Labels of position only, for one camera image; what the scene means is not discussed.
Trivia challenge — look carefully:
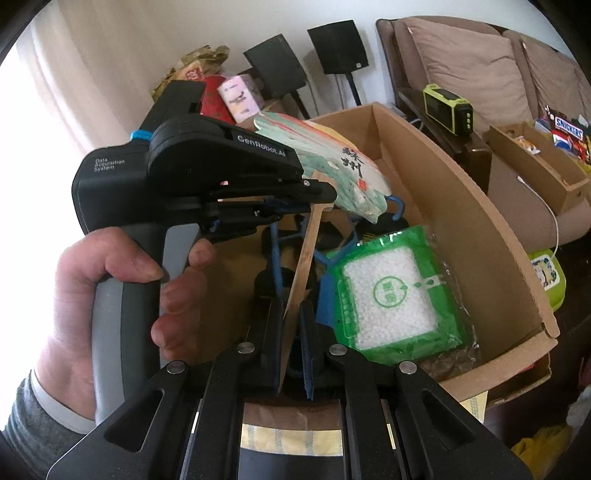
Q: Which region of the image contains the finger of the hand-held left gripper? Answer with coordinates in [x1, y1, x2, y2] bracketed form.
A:
[205, 207, 320, 239]
[203, 179, 338, 210]

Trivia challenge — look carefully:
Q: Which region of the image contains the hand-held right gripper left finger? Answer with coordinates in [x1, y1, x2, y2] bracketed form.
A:
[65, 298, 291, 480]

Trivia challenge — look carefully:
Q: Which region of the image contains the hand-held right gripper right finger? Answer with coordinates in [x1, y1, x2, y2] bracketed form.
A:
[298, 300, 532, 480]

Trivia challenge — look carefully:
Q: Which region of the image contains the blue plastic hanger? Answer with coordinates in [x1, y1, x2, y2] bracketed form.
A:
[268, 196, 407, 305]
[314, 272, 346, 332]

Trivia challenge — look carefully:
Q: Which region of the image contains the painted hand fan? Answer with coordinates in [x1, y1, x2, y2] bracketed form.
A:
[253, 111, 393, 398]

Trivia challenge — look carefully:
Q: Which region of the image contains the green packet of white beads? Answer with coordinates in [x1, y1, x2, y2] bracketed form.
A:
[325, 225, 481, 365]

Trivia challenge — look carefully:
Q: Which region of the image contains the brown cardboard box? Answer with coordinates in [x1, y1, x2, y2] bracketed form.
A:
[259, 102, 561, 407]

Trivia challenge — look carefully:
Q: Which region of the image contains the person's left forearm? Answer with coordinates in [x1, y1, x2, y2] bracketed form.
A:
[0, 369, 100, 480]

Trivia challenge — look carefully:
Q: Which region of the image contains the person's left hand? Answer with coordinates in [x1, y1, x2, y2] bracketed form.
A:
[34, 227, 218, 425]

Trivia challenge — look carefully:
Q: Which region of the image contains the red gift bag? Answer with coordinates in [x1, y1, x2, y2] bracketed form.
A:
[198, 76, 232, 123]

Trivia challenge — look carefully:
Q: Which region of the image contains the gold gift bag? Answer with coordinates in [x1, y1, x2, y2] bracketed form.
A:
[150, 45, 232, 100]

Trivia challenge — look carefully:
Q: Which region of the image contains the black speaker stand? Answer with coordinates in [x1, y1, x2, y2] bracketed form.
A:
[291, 92, 312, 120]
[346, 73, 363, 107]

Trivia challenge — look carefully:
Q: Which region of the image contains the black speaker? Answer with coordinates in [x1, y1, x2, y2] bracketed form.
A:
[307, 19, 370, 75]
[243, 39, 308, 100]

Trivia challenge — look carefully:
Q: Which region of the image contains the white curtain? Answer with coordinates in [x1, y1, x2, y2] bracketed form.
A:
[28, 0, 155, 185]

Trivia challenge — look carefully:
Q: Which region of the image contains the green and black radio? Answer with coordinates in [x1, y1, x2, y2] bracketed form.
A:
[422, 84, 472, 137]

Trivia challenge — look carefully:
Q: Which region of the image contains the dark wooden side table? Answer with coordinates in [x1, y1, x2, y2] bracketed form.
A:
[397, 90, 492, 204]

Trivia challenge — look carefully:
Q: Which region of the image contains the beige sofa cushion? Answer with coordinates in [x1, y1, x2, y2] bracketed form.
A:
[406, 18, 534, 134]
[522, 39, 591, 121]

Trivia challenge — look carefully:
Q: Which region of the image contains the brown sofa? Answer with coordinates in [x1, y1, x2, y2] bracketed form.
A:
[376, 16, 591, 250]

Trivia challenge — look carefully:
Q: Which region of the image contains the yellow plastic bag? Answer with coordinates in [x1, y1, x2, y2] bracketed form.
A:
[512, 425, 573, 467]

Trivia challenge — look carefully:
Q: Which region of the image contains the green box with cartoon label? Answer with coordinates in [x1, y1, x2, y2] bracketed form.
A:
[529, 249, 566, 310]

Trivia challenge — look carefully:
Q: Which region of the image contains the shallow cardboard tray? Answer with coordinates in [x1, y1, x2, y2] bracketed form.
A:
[487, 121, 591, 215]

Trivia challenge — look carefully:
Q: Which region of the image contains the pile of snack packets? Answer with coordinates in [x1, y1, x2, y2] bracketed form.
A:
[536, 106, 591, 171]

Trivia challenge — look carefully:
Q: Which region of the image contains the white cable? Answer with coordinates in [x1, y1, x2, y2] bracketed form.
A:
[517, 178, 563, 252]

